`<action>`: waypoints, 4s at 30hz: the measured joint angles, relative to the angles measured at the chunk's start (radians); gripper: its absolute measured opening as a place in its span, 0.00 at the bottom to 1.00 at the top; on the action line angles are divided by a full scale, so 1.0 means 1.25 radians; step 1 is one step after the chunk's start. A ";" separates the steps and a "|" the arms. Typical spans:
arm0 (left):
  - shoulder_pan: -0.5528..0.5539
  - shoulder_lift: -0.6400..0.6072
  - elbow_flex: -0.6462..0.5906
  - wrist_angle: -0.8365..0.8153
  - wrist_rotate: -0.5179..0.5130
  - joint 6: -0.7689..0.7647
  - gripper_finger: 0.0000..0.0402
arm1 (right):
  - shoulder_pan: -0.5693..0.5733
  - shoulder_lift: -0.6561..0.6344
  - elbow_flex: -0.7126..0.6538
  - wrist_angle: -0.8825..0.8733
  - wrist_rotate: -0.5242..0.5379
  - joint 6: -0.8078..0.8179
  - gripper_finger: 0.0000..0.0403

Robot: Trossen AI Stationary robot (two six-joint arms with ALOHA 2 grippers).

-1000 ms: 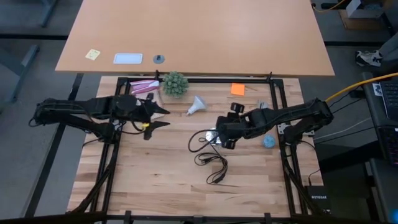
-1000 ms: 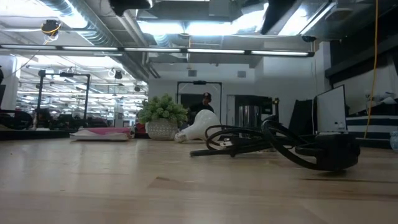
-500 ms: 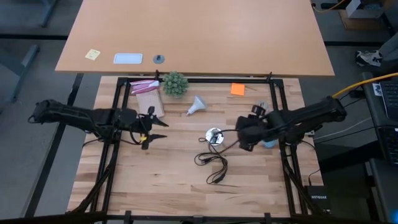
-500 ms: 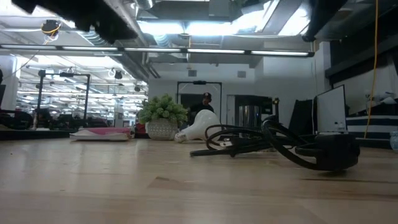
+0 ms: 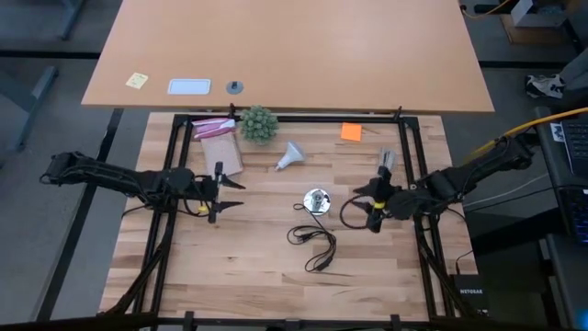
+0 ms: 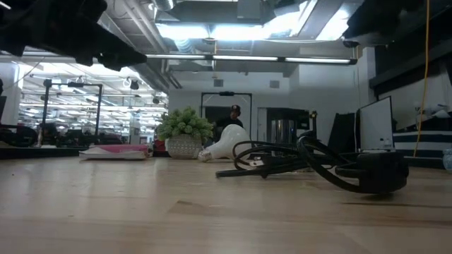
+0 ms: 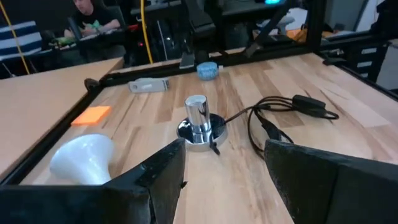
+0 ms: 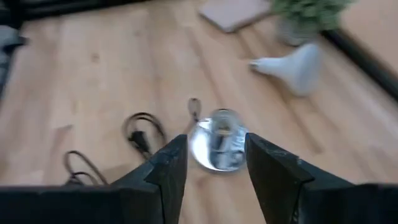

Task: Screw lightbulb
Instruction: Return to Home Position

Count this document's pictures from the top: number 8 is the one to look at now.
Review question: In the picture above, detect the black lamp power cord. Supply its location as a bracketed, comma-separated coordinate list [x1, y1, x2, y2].
[63, 97, 203, 187]

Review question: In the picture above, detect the green artificial potted plant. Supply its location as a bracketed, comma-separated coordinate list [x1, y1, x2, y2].
[269, 0, 356, 48]

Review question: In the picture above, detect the light brown desk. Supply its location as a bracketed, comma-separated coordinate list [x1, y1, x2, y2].
[340, 0, 398, 77]

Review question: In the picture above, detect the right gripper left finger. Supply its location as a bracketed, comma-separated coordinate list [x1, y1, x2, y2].
[0, 134, 189, 224]

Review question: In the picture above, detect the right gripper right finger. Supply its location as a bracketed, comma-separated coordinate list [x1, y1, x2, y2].
[244, 133, 398, 224]

